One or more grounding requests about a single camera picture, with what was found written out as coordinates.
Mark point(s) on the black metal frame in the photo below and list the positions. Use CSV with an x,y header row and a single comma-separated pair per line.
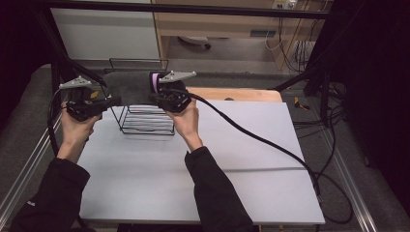
x,y
180,10

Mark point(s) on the white foam board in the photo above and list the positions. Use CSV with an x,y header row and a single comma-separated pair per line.
x,y
251,161

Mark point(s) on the person's left hand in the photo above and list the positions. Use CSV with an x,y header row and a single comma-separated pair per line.
x,y
75,132

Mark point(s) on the yellow black tape strip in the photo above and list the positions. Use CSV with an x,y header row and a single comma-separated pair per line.
x,y
300,103
94,94

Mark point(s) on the aluminium rail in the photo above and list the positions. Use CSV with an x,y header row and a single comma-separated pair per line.
x,y
349,187
29,161

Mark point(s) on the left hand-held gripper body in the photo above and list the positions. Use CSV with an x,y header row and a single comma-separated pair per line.
x,y
83,104

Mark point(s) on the white cabinet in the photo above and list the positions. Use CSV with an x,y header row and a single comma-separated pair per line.
x,y
103,32

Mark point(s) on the white chair base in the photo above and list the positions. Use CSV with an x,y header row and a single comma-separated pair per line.
x,y
195,40

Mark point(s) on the person's right hand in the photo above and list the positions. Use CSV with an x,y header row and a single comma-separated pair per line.
x,y
185,124

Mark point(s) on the wooden desk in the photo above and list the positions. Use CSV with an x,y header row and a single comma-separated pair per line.
x,y
222,22

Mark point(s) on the white power strip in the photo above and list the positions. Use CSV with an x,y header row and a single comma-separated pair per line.
x,y
284,4

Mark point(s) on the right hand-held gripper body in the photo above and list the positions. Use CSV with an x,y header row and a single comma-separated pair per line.
x,y
174,93

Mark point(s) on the dark grey towel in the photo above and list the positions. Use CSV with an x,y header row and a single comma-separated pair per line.
x,y
129,87

